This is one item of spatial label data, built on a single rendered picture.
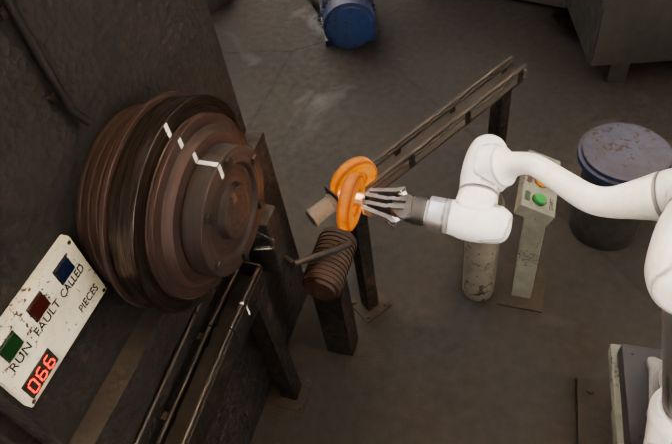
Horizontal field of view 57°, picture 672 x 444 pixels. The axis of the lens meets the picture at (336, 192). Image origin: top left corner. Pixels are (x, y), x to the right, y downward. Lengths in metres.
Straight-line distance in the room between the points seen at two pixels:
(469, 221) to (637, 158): 0.99
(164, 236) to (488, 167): 0.81
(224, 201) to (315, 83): 2.19
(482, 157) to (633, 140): 0.96
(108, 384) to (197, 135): 0.58
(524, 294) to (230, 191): 1.44
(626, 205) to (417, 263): 1.32
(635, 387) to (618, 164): 0.81
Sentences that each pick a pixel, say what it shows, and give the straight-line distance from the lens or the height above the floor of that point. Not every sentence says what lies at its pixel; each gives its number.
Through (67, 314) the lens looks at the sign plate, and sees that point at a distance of 1.30.
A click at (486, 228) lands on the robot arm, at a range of 1.56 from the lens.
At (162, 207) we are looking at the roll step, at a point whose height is 1.25.
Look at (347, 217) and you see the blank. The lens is 1.60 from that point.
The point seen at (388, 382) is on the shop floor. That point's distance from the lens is 2.29.
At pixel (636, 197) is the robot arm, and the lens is 1.34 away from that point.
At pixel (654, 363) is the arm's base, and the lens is 1.95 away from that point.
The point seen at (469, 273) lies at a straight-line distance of 2.32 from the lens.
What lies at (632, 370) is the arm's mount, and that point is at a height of 0.41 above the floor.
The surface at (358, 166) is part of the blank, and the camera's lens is 1.83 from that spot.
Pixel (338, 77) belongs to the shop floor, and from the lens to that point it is 3.42.
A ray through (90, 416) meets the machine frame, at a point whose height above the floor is 0.87.
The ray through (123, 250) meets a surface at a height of 1.21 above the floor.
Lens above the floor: 2.09
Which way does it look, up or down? 48 degrees down
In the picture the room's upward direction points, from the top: 10 degrees counter-clockwise
